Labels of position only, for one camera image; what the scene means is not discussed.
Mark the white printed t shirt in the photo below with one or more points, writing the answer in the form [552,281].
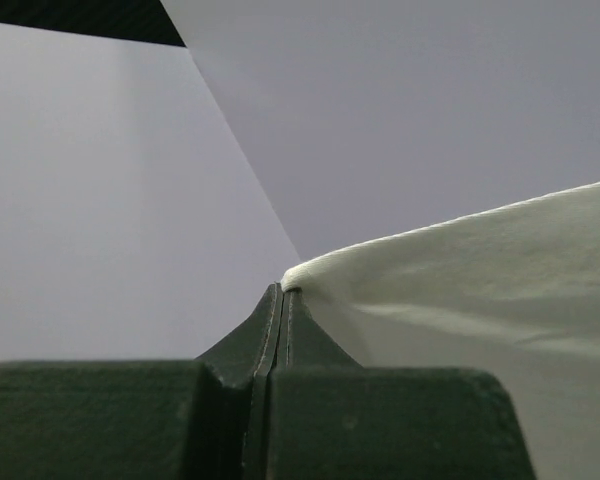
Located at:
[514,291]

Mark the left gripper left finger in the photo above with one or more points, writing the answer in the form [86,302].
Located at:
[136,419]

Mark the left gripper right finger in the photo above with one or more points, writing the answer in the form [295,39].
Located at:
[318,414]

